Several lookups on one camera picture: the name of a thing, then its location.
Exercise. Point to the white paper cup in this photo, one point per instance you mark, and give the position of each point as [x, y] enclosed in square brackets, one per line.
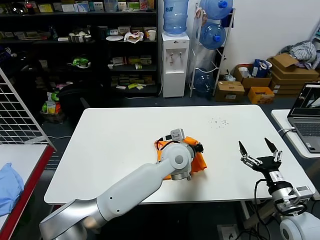
[152, 35]

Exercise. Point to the small white side table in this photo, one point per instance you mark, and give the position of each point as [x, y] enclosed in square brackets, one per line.
[280, 120]

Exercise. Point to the small dark crumbs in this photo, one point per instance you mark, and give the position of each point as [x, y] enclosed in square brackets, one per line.
[220, 123]

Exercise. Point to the white plate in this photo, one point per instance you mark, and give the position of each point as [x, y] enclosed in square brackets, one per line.
[115, 38]

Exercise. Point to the black shelf unit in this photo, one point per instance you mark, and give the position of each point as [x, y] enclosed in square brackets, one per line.
[135, 69]

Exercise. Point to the blue water jug dark cap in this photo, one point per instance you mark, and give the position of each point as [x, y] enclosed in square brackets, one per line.
[203, 83]

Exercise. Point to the green fruits on plate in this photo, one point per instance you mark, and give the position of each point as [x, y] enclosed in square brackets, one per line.
[81, 61]

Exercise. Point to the grey striped clothes pile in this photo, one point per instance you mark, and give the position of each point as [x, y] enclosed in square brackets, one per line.
[302, 50]

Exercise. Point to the white plastic bag with food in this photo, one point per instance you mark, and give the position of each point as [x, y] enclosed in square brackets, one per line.
[133, 37]

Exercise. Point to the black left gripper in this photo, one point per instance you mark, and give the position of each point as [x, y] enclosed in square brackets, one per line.
[199, 148]

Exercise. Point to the closed brown cardboard box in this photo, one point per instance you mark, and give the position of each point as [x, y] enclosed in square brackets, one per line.
[230, 92]

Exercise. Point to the basket of snack packs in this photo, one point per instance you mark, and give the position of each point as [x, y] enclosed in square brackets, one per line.
[52, 107]

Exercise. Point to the stack of flat cardboard boxes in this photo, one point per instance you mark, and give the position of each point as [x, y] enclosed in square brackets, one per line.
[287, 87]

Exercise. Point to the white water dispenser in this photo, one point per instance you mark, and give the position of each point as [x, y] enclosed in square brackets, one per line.
[175, 82]

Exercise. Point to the stacked cardboard boxes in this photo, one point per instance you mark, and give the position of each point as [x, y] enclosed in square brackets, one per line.
[297, 70]

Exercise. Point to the light blue cloth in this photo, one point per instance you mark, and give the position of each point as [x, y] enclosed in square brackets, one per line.
[10, 187]

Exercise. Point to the clear plastic container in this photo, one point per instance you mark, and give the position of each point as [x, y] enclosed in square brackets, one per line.
[111, 5]

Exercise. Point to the metal bowl with eggs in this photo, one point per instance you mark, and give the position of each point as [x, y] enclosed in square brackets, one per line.
[78, 38]

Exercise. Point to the white floor outlet box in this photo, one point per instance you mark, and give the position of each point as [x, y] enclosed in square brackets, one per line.
[227, 233]

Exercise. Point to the black office chair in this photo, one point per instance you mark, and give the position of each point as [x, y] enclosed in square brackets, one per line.
[75, 97]

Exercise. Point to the orange t-shirt white print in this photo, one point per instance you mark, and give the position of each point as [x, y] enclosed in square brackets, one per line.
[200, 162]

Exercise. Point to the blue water jug upright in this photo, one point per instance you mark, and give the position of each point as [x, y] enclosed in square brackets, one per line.
[176, 19]

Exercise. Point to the blue paper bag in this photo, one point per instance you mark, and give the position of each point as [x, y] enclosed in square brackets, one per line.
[258, 68]

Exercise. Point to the grey open laptop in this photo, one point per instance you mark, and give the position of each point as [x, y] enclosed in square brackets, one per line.
[305, 130]

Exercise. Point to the orange cardboard box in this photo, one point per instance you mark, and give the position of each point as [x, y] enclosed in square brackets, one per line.
[261, 98]

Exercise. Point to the open cardboard box with items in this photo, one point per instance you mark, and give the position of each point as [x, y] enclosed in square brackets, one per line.
[257, 82]

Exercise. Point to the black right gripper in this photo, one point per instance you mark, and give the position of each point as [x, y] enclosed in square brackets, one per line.
[271, 166]

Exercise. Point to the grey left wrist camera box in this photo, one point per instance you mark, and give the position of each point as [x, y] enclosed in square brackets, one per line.
[178, 135]

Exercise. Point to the large white table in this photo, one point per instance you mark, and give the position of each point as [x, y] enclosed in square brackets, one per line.
[125, 130]

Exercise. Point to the red edged white table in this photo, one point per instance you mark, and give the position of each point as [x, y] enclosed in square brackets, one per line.
[20, 157]

